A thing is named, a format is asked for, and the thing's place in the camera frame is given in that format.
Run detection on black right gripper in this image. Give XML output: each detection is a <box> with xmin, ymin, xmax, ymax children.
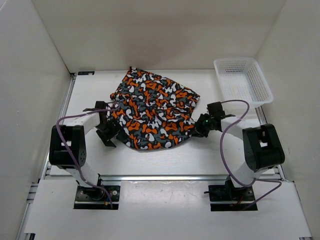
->
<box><xmin>188</xmin><ymin>113</ymin><xmax>214</xmax><ymax>138</ymax></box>

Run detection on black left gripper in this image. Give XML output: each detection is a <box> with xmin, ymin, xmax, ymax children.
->
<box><xmin>95</xmin><ymin>117</ymin><xmax>126</xmax><ymax>148</ymax></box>

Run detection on orange camouflage shorts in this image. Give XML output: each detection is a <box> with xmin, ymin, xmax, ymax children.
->
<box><xmin>110</xmin><ymin>67</ymin><xmax>200</xmax><ymax>150</ymax></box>

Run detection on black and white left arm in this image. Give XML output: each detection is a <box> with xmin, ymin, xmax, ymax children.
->
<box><xmin>49</xmin><ymin>101</ymin><xmax>122</xmax><ymax>200</ymax></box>

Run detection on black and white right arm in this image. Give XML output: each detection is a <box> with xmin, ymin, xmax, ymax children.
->
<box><xmin>193</xmin><ymin>99</ymin><xmax>285</xmax><ymax>200</ymax></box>

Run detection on white perforated plastic basket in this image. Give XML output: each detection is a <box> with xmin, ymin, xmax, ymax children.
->
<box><xmin>213</xmin><ymin>57</ymin><xmax>274</xmax><ymax>108</ymax></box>

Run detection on black corner label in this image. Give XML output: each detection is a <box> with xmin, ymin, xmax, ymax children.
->
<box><xmin>77</xmin><ymin>71</ymin><xmax>95</xmax><ymax>76</ymax></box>

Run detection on aluminium table edge rail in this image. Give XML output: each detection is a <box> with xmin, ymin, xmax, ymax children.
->
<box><xmin>44</xmin><ymin>173</ymin><xmax>281</xmax><ymax>181</ymax></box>

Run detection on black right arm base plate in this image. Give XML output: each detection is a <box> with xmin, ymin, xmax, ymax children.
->
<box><xmin>204</xmin><ymin>184</ymin><xmax>258</xmax><ymax>212</ymax></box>

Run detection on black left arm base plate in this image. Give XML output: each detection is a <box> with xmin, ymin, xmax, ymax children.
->
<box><xmin>73</xmin><ymin>184</ymin><xmax>121</xmax><ymax>210</ymax></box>

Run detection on left side aluminium rail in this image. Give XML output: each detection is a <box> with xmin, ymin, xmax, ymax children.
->
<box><xmin>37</xmin><ymin>72</ymin><xmax>76</xmax><ymax>180</ymax></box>

